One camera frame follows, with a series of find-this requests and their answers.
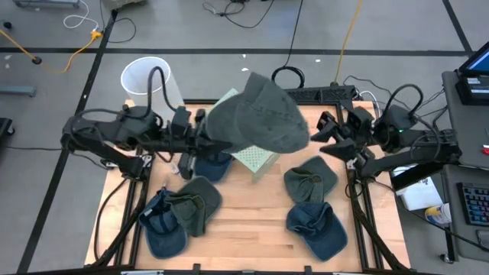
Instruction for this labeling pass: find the grey-green baseball cap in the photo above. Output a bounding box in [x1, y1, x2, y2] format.
[205, 71, 311, 154]

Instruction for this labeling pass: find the white floor cable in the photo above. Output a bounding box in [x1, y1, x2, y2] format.
[63, 0, 101, 31]

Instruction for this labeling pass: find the blue denim baseball cap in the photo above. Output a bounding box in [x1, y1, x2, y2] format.
[193, 150, 235, 183]
[138, 187, 189, 260]
[285, 201, 349, 263]

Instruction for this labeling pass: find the white printed container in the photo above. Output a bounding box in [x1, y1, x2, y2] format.
[424, 203, 453, 225]

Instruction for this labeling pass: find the black hanging cable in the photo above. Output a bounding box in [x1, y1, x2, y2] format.
[270, 0, 306, 89]

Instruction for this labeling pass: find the olive green baseball cap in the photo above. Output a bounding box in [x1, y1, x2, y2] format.
[283, 155, 339, 204]
[164, 175, 223, 238]

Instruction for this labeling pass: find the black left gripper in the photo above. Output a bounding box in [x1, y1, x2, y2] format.
[167, 105, 235, 181]

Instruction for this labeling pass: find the white shade table lamp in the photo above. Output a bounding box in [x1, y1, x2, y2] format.
[120, 56, 185, 119]

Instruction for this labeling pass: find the grey metal floor foot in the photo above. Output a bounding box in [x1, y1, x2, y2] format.
[0, 86, 37, 97]

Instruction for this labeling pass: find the yellow hanging cable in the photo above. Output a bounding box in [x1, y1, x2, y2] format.
[334, 0, 363, 84]

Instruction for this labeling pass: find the black backlit keyboard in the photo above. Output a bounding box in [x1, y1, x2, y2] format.
[456, 182, 489, 227]

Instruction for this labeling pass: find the black floor cable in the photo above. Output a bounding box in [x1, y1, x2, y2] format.
[99, 0, 138, 44]
[202, 0, 276, 30]

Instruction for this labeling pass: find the black computer monitor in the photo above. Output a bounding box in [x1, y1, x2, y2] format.
[458, 40, 489, 77]

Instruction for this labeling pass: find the black desktop device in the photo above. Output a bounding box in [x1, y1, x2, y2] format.
[454, 74, 489, 106]

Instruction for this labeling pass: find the pale green perforated metal shelf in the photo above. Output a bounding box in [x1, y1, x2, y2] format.
[208, 87, 282, 183]

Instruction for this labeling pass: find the black aluminium table frame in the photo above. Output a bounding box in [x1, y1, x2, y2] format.
[84, 86, 412, 275]

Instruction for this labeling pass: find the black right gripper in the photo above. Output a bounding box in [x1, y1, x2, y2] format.
[309, 105, 377, 165]

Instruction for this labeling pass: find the yellow floor extension cord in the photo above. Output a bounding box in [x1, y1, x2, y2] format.
[0, 29, 104, 74]

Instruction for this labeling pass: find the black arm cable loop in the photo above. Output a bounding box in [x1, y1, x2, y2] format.
[144, 65, 179, 115]
[384, 83, 425, 115]

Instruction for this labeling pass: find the grey equipment cart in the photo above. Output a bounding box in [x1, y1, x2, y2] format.
[442, 70, 489, 169]

